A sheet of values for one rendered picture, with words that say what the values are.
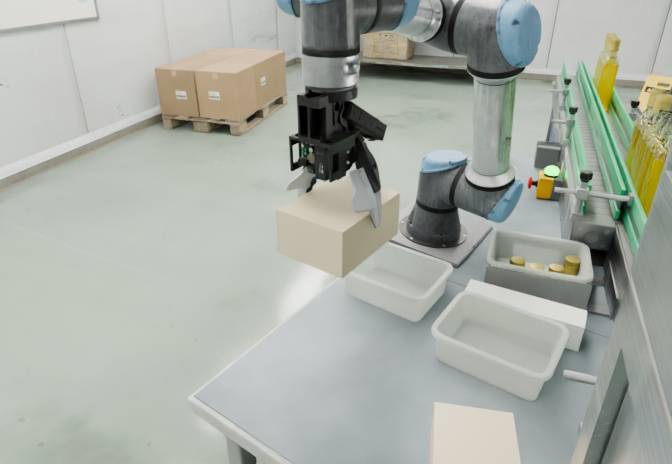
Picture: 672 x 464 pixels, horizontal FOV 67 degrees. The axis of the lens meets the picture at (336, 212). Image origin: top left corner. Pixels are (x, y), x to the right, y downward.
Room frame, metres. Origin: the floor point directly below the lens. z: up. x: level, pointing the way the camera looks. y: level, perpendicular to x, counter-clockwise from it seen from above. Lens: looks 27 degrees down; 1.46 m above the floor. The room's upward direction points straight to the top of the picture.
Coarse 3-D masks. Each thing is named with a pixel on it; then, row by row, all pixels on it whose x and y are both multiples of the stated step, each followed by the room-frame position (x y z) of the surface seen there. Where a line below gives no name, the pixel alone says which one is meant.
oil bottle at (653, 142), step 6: (654, 138) 1.09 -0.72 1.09; (660, 138) 1.08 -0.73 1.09; (648, 144) 1.10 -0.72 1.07; (654, 144) 1.07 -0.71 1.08; (660, 144) 1.07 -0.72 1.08; (648, 150) 1.09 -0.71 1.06; (648, 156) 1.07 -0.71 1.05; (642, 162) 1.11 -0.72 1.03; (648, 162) 1.07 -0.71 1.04; (642, 168) 1.09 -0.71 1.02; (642, 174) 1.08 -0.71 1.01; (636, 180) 1.11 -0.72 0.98; (642, 180) 1.07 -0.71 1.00; (636, 186) 1.10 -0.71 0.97
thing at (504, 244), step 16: (496, 240) 1.10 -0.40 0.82; (512, 240) 1.10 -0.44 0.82; (528, 240) 1.08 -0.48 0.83; (544, 240) 1.07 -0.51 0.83; (560, 240) 1.06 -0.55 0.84; (496, 256) 1.10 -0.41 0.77; (512, 256) 1.09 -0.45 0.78; (528, 256) 1.08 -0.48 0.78; (544, 256) 1.07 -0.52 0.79; (560, 256) 1.05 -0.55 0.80; (576, 256) 1.04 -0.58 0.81; (528, 272) 0.93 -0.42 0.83; (544, 272) 0.92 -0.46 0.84; (592, 272) 0.92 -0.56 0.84
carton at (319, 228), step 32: (320, 192) 0.72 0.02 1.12; (352, 192) 0.72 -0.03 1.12; (384, 192) 0.72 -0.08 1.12; (288, 224) 0.65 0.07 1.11; (320, 224) 0.62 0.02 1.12; (352, 224) 0.62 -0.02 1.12; (384, 224) 0.69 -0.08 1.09; (288, 256) 0.65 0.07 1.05; (320, 256) 0.62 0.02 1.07; (352, 256) 0.62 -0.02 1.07
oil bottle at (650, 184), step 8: (664, 144) 1.04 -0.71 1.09; (656, 152) 1.04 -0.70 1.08; (664, 152) 1.01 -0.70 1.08; (656, 160) 1.02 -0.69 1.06; (664, 160) 1.01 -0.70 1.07; (648, 168) 1.05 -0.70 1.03; (656, 168) 1.01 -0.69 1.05; (648, 176) 1.04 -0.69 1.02; (656, 176) 1.01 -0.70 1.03; (648, 184) 1.02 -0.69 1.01; (656, 184) 1.01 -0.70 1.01; (648, 192) 1.01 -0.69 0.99; (640, 200) 1.04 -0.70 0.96; (648, 200) 1.01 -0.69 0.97; (648, 208) 1.01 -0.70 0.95
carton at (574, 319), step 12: (468, 288) 0.91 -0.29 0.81; (480, 288) 0.91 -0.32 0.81; (492, 288) 0.91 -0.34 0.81; (504, 288) 0.91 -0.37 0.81; (504, 300) 0.86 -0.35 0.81; (516, 300) 0.86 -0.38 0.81; (528, 300) 0.86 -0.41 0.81; (540, 300) 0.86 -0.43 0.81; (540, 312) 0.82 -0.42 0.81; (552, 312) 0.82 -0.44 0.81; (564, 312) 0.82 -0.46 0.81; (576, 312) 0.82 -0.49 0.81; (564, 324) 0.79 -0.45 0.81; (576, 324) 0.79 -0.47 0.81; (576, 336) 0.78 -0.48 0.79; (576, 348) 0.78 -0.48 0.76
